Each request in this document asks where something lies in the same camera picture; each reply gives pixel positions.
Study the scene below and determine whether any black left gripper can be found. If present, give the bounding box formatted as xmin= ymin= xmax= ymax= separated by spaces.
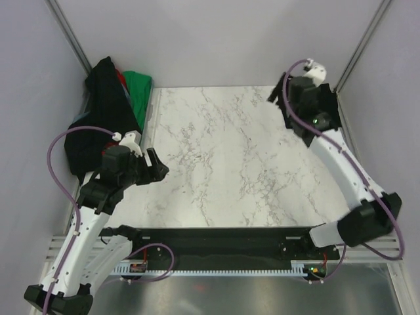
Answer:
xmin=119 ymin=148 xmax=169 ymax=189

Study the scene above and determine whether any black t shirt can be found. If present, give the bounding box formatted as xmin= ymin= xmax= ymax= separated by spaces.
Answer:
xmin=289 ymin=83 xmax=342 ymax=131
xmin=64 ymin=56 xmax=141 ymax=181

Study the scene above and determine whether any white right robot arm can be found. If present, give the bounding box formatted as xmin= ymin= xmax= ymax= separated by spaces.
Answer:
xmin=268 ymin=74 xmax=402 ymax=259

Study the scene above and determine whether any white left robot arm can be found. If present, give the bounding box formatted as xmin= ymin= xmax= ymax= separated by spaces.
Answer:
xmin=24 ymin=144 xmax=169 ymax=314

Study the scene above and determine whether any clear plastic bin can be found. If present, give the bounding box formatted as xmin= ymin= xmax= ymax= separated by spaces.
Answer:
xmin=73 ymin=77 xmax=156 ymax=159

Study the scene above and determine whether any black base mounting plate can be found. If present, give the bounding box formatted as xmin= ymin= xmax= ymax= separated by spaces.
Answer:
xmin=98 ymin=226 xmax=342 ymax=272

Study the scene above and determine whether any green t shirt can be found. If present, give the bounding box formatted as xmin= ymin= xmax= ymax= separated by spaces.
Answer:
xmin=123 ymin=71 xmax=152 ymax=131

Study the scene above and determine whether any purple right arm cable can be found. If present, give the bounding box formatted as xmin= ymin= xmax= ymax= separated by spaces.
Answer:
xmin=282 ymin=58 xmax=405 ymax=285

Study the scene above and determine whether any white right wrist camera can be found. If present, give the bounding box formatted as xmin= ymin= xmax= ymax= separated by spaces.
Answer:
xmin=303 ymin=58 xmax=327 ymax=87

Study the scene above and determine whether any right aluminium frame post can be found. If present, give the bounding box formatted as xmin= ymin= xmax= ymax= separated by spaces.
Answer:
xmin=333 ymin=0 xmax=393 ymax=94

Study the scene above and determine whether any aluminium frame post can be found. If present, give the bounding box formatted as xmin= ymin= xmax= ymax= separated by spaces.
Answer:
xmin=45 ymin=0 xmax=92 ymax=74
xmin=333 ymin=0 xmax=393 ymax=94

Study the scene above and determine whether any white slotted cable duct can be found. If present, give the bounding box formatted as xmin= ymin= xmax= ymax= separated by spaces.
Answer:
xmin=110 ymin=261 xmax=326 ymax=277

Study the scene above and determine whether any left aluminium frame post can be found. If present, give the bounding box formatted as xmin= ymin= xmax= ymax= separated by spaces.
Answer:
xmin=45 ymin=0 xmax=92 ymax=74

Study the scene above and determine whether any aluminium front rail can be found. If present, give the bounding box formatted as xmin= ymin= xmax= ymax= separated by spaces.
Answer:
xmin=45 ymin=235 xmax=400 ymax=263

